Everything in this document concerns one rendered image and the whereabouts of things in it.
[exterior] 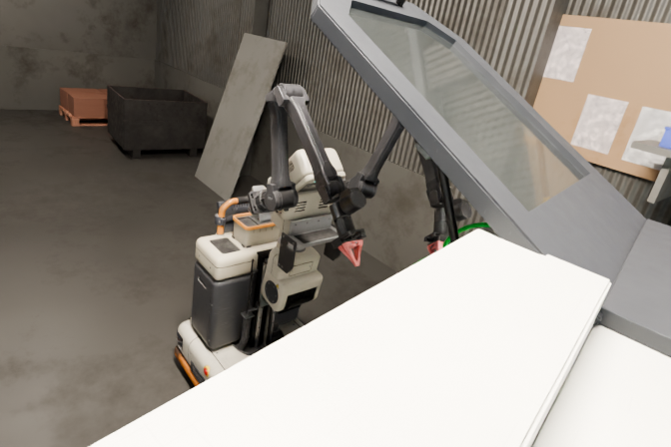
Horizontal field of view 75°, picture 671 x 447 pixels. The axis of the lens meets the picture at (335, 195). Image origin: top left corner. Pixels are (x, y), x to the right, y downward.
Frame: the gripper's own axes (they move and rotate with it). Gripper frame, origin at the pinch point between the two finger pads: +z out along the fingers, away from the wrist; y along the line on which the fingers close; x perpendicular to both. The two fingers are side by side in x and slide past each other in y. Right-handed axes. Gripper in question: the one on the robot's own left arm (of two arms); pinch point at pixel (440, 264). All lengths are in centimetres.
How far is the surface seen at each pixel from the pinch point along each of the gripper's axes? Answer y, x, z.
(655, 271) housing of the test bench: 11, -59, 15
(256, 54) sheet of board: -76, 248, -286
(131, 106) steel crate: -192, 360, -243
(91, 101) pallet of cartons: -271, 482, -306
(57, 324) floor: -134, 187, 22
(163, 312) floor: -81, 189, 2
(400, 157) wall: 60, 158, -156
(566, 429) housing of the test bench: -31, -74, 48
